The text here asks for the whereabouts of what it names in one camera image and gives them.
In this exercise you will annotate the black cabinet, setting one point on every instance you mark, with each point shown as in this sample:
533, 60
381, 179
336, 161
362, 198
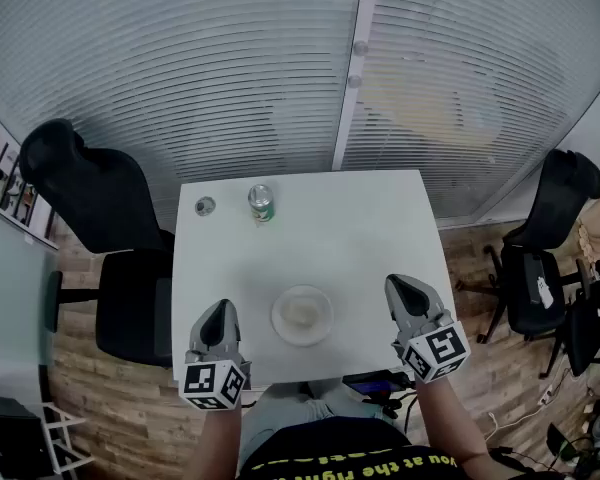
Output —
10, 438

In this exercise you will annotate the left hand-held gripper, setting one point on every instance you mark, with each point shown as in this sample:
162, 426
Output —
210, 383

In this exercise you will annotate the white power strip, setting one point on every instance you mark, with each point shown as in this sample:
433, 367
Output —
545, 399

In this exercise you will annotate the person's black t-shirt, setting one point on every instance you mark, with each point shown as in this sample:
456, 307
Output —
330, 443

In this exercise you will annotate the large black office chair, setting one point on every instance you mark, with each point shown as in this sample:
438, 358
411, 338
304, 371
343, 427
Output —
100, 203

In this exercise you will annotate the green soda can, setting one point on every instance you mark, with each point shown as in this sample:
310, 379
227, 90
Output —
261, 208

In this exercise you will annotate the white remote control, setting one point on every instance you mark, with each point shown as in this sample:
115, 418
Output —
545, 293

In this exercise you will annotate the black device with blue screen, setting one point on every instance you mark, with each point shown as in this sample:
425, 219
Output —
375, 385

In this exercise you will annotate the person's left forearm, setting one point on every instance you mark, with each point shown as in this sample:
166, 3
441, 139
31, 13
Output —
217, 443

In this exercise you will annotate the person's right forearm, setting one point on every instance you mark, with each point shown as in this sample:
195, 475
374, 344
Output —
445, 418

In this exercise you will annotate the black metal railing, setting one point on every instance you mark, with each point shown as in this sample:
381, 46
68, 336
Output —
15, 188

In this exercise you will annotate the white round plate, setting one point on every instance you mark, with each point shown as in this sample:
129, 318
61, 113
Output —
282, 330

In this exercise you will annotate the pale bread roll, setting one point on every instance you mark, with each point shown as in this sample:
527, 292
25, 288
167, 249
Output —
302, 313

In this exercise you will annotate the person's grey trousers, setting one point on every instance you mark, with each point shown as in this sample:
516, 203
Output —
280, 413

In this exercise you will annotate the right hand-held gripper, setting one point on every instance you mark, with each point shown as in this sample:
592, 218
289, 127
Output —
435, 353

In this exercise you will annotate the white metal rack frame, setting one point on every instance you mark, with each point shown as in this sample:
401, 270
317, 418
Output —
62, 438

